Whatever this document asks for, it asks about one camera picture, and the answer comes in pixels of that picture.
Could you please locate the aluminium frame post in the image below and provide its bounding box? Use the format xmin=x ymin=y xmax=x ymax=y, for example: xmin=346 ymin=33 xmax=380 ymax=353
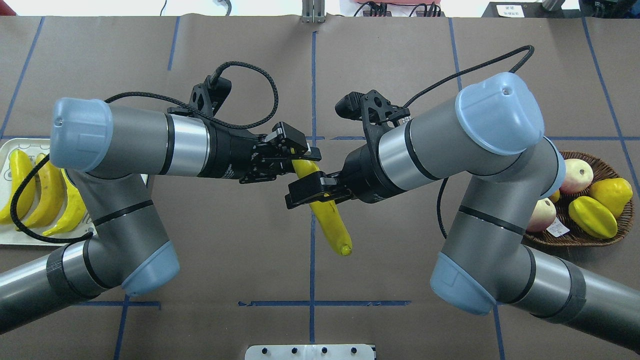
xmin=301 ymin=0 xmax=326 ymax=24

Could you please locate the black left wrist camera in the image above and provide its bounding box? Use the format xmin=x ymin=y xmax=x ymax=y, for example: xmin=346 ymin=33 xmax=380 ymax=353
xmin=165 ymin=75 xmax=233 ymax=123

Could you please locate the white bear tray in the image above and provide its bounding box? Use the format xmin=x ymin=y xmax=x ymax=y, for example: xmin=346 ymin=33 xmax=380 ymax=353
xmin=0 ymin=138 xmax=151 ymax=247

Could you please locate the yellow lemon fruit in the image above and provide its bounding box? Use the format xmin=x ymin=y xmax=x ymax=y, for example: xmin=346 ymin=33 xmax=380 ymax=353
xmin=589 ymin=177 xmax=633 ymax=219

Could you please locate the large yellow banana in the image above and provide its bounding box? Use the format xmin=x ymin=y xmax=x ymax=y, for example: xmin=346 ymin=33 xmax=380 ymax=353
xmin=22 ymin=162 xmax=66 ymax=229

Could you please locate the silver metal cylinder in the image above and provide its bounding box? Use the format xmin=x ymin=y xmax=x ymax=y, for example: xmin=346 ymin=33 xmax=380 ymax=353
xmin=541 ymin=0 xmax=566 ymax=12

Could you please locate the white label paper in basket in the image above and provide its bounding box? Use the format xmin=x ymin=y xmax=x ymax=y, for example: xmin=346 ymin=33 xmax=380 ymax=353
xmin=546 ymin=217 xmax=570 ymax=239

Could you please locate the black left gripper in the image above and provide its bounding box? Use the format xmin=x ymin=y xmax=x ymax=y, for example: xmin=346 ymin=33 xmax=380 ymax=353
xmin=206 ymin=121 xmax=310 ymax=184

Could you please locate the pale pink apple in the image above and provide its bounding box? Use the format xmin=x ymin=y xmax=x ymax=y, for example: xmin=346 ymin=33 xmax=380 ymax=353
xmin=526 ymin=198 xmax=557 ymax=233

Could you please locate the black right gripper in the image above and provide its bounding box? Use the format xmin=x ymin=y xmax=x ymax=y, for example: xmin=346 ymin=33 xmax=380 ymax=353
xmin=285 ymin=145 xmax=401 ymax=210

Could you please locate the dark red mango fruit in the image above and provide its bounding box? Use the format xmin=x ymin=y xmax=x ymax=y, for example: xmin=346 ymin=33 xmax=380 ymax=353
xmin=548 ymin=189 xmax=562 ymax=204

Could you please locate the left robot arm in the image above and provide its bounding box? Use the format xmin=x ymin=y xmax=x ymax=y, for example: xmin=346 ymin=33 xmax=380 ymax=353
xmin=1 ymin=97 xmax=320 ymax=333

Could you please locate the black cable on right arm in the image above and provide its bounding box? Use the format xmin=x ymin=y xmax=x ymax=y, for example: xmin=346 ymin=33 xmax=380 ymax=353
xmin=403 ymin=45 xmax=536 ymax=240

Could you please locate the brown wicker basket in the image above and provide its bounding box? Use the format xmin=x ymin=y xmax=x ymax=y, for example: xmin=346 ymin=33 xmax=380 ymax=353
xmin=525 ymin=150 xmax=634 ymax=247

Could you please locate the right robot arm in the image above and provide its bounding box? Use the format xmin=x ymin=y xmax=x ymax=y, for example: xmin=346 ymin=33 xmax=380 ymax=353
xmin=285 ymin=71 xmax=640 ymax=353

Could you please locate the yellow star fruit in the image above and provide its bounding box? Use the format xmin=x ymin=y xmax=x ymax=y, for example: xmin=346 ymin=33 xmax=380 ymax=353
xmin=567 ymin=196 xmax=618 ymax=239

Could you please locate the small black label box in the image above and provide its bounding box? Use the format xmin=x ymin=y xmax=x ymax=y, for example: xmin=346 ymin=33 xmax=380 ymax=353
xmin=481 ymin=1 xmax=542 ymax=19

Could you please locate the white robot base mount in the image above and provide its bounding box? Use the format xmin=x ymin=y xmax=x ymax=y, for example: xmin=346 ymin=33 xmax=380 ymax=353
xmin=244 ymin=343 xmax=377 ymax=360

